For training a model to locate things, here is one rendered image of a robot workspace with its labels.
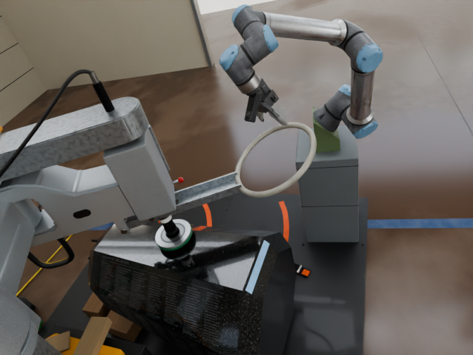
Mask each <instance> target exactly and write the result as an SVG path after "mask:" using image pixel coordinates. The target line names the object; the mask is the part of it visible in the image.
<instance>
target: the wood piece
mask: <svg viewBox="0 0 473 355"><path fill-rule="evenodd" d="M111 324H112V321H111V320H110V318H109V317H93V316H92V317H91V318H90V320H89V322H88V324H87V327H86V329H85V331H84V333H83V335H82V337H81V339H80V341H79V343H78V345H77V347H76V349H75V352H74V354H73V355H99V352H100V350H101V348H102V345H103V343H104V341H105V338H106V336H107V334H108V331H109V329H110V327H111Z"/></svg>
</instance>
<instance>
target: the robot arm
mask: <svg viewBox="0 0 473 355"><path fill-rule="evenodd" d="M232 22H233V24H234V27H235V28H236V29H237V30H238V32H239V34H240V35H241V36H242V38H243V39H244V42H243V43H242V44H240V45H239V46H237V45H235V44H233V45H231V46H230V47H228V48H227V49H226V50H225V51H224V52H223V53H222V55H221V57H220V60H219V62H220V65H221V66H222V68H223V70H224V71H225V72H226V73H227V74H228V76H229V77H230V78H231V79H232V81H233V82H234V84H235V85H236V86H237V87H238V89H239V90H240V91H241V93H242V94H246V95H247V96H249V98H248V104H247V108H246V115H245V118H244V120H245V121H248V122H252V123H254V122H255V121H256V116H257V117H258V118H259V119H260V121H261V122H264V118H263V113H267V112H268V113H269V114H270V116H271V117H273V118H274V119H275V120H276V121H277V122H279V123H280V124H281V125H287V123H286V122H285V120H284V116H285V113H286V109H285V108H284V107H283V108H280V109H278V108H276V107H271V106H273V105H274V103H276V102H277V101H278V99H279V98H278V96H277V95H276V94H275V92H274V90H273V89H270V88H269V87H268V86H267V85H266V83H265V81H264V80H263V79H262V78H259V77H258V75H257V74H256V72H255V71H254V69H253V68H252V67H253V66H254V65H255V64H257V63H258V62H260V61H261V60H263V59H264V58H265V57H266V56H267V55H269V54H270V53H272V52H273V51H274V50H275V49H276V48H277V47H278V46H279V43H278V41H277V40H276V38H275V37H281V38H289V39H304V40H311V41H319V42H328V43H329V44H330V45H331V46H337V47H338V48H340V49H342V50H344V51H345V52H346V54H347V55H348V56H349V57H350V59H351V85H343V86H342V87H340V88H339V89H338V90H337V91H336V93H335V94H334V95H333V96H332V97H331V98H330V99H329V100H328V102H327V103H326V104H325V105H324V106H321V107H319V108H317V109H316V110H315V111H314V112H313V116H314V118H315V120H316V121H317V122H318V123H319V124H320V125H321V126H322V127H323V128H324V129H326V130H328V131H330V132H335V131H336V130H337V128H338V126H339V124H340V122H341V121H343V122H344V123H345V125H346V126H347V128H348V129H349V130H350V131H351V133H352V134H353V136H354V137H355V138H356V139H361V138H363V137H366V136H368V135H369V134H371V133H372V132H373V131H375V130H376V128H377V126H378V123H377V122H376V120H375V119H374V118H373V116H374V111H373V108H372V107H371V103H372V92H373V86H374V74H375V69H376V68H377V67H378V66H379V64H380V63H381V61H382V59H383V52H382V50H381V49H380V47H379V46H378V45H377V44H376V43H375V42H374V41H373V40H372V39H371V38H370V37H369V36H368V35H367V34H366V32H365V31H364V30H363V29H361V28H360V27H358V26H357V25H355V24H353V23H351V22H349V21H347V20H342V19H336V20H333V21H332V22H331V21H326V20H316V19H310V18H300V17H295V16H290V15H280V14H274V13H265V12H263V11H254V10H253V9H252V8H251V6H249V5H247V4H243V5H240V6H239V7H237V8H236V9H235V11H234V12H233V14H232ZM273 93H274V94H275V95H274V94H273ZM276 97H277V98H276Z"/></svg>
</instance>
